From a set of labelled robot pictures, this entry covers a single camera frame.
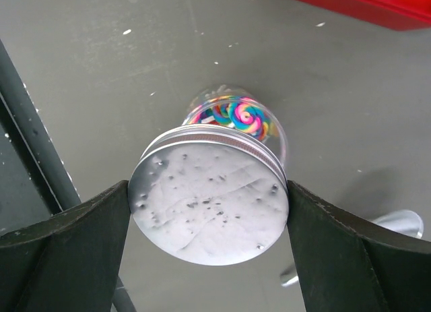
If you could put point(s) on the red candy tray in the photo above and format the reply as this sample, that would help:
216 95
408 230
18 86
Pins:
399 15

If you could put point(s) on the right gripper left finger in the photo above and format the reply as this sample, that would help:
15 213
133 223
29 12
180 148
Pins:
69 262

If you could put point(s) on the silver metal scoop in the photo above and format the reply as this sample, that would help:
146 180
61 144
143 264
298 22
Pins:
405 222

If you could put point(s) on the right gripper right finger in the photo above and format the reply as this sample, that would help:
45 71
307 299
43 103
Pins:
346 263

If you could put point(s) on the clear glass jar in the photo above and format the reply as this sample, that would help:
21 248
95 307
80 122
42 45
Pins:
234 107

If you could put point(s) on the silver round jar lid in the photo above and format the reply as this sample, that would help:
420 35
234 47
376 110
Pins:
209 195

